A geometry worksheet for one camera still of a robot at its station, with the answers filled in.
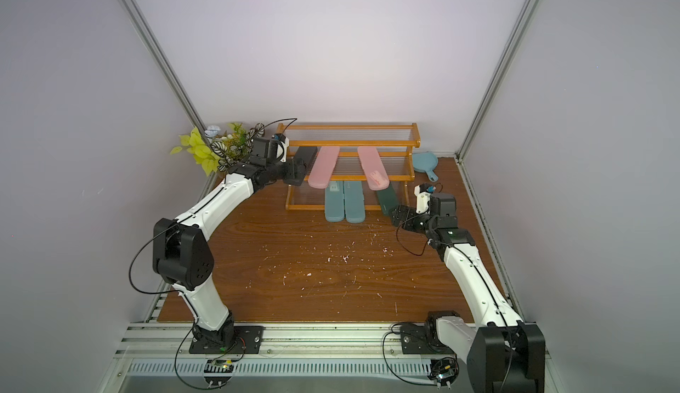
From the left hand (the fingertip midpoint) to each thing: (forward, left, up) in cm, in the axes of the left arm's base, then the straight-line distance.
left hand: (300, 163), depth 90 cm
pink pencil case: (+2, -8, -4) cm, 9 cm away
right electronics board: (-56, -44, -22) cm, 74 cm away
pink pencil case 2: (0, -27, -4) cm, 27 cm away
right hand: (-16, -35, -3) cm, 38 cm away
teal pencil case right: (-3, -19, -18) cm, 26 cm away
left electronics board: (-57, +19, -25) cm, 65 cm away
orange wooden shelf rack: (+12, -34, -1) cm, 37 cm away
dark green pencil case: (0, -33, -21) cm, 39 cm away
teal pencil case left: (-4, -11, -18) cm, 21 cm away
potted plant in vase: (+1, +27, +5) cm, 28 cm away
